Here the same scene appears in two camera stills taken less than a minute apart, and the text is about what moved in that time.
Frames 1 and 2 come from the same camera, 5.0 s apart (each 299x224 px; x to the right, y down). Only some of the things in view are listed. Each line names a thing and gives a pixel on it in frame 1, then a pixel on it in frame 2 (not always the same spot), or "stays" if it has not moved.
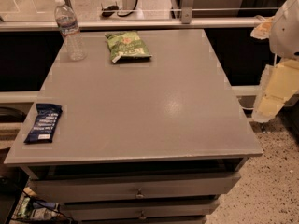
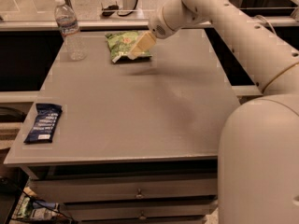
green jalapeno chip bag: x=126 y=44 stays
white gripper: x=286 y=32 → x=158 y=26
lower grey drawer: x=135 y=211 stays
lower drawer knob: x=142 y=217 stays
